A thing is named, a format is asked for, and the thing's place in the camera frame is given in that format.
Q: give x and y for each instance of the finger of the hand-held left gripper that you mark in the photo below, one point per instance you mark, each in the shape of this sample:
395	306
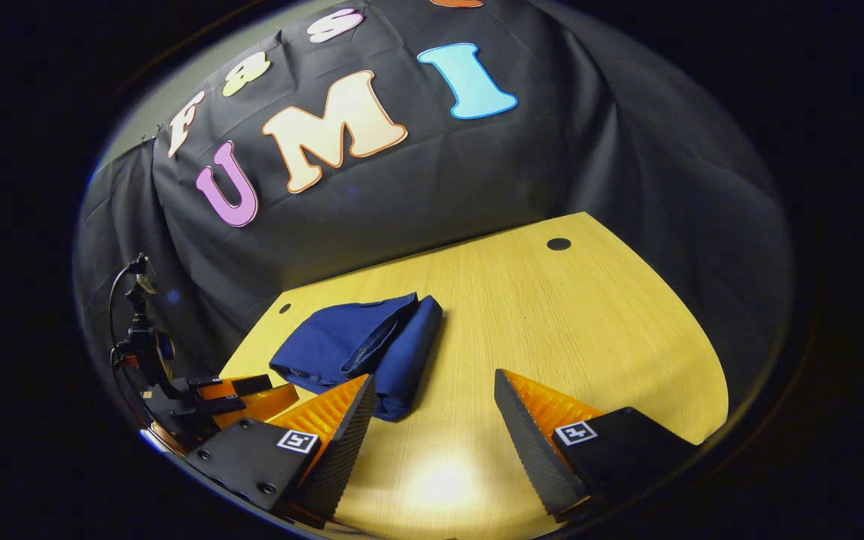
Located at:
267	401
241	385

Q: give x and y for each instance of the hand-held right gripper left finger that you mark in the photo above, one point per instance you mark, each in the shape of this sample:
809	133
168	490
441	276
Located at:
346	442

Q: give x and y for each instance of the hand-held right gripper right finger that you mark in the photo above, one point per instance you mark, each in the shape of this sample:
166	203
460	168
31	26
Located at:
533	450

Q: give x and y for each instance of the blue denim jeans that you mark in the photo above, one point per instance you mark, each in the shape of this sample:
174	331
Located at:
357	341

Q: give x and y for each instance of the black backdrop cloth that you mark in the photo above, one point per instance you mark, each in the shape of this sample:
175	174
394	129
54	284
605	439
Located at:
477	165

